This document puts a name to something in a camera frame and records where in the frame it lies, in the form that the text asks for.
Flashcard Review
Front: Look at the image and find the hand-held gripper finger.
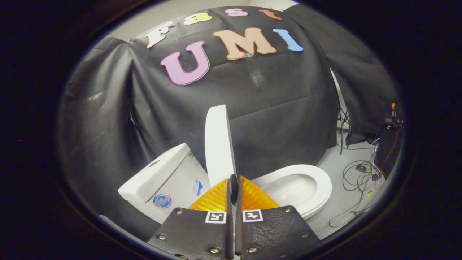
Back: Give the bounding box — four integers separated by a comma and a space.
147, 174, 234, 260
235, 175, 322, 260

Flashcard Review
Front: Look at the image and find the white toilet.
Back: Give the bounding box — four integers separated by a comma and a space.
118, 143, 332, 225

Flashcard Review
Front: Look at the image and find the white toilet tank lid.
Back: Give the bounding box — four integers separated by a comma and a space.
118, 143, 191, 203

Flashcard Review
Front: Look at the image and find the white toilet seat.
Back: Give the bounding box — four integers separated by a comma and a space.
251, 165, 332, 220

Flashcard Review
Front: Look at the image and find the black backdrop cloth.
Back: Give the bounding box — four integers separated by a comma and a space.
58, 36, 154, 241
283, 4, 398, 146
126, 6, 338, 181

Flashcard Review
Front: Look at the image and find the black light stand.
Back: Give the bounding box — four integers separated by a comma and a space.
330, 69, 351, 155

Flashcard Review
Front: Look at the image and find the dark draped stand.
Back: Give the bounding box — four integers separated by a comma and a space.
375, 125, 403, 176

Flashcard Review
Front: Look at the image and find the spare orange and black gripper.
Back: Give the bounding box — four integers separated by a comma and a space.
384, 103, 403, 131

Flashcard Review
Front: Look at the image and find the tangle of black floor cables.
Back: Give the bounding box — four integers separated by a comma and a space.
341, 143, 387, 197

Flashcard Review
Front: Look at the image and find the red cable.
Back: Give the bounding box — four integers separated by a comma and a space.
378, 129, 402, 178

